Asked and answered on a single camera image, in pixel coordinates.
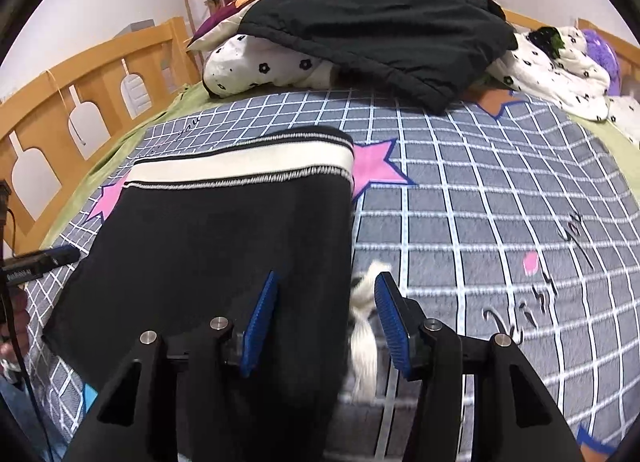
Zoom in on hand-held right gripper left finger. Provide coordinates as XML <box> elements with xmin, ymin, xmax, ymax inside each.
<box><xmin>62</xmin><ymin>269</ymin><xmax>281</xmax><ymax>462</ymax></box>

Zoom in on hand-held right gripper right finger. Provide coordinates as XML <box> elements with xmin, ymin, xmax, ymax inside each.
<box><xmin>373</xmin><ymin>271</ymin><xmax>581</xmax><ymax>462</ymax></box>

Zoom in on black pants with white waistband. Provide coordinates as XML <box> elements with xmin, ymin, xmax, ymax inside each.
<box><xmin>41</xmin><ymin>127</ymin><xmax>394</xmax><ymax>462</ymax></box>

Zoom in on person's left hand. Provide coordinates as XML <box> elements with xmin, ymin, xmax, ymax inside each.
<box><xmin>0</xmin><ymin>292</ymin><xmax>32</xmax><ymax>374</ymax></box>

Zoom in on grey grid star-print bedsheet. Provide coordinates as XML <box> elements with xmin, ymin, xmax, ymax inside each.
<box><xmin>20</xmin><ymin>89</ymin><xmax>640</xmax><ymax>462</ymax></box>

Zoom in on grey box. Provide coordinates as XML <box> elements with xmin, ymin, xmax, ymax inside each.
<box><xmin>114</xmin><ymin>18</ymin><xmax>156</xmax><ymax>38</ymax></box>

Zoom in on wooden rack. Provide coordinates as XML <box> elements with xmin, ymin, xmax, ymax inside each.
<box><xmin>182</xmin><ymin>0</ymin><xmax>223</xmax><ymax>43</ymax></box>

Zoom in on white flower-print quilt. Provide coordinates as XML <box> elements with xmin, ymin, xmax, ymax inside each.
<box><xmin>202</xmin><ymin>26</ymin><xmax>640</xmax><ymax>145</ymax></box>

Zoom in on purple and orange patterned pillow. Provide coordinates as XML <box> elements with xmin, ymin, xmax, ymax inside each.
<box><xmin>187</xmin><ymin>0</ymin><xmax>278</xmax><ymax>50</ymax></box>

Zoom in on black padded jacket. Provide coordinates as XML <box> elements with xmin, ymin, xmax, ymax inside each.
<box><xmin>237</xmin><ymin>0</ymin><xmax>519</xmax><ymax>115</ymax></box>

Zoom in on purple plush toy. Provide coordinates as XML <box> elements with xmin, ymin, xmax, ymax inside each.
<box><xmin>580</xmin><ymin>29</ymin><xmax>624</xmax><ymax>98</ymax></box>

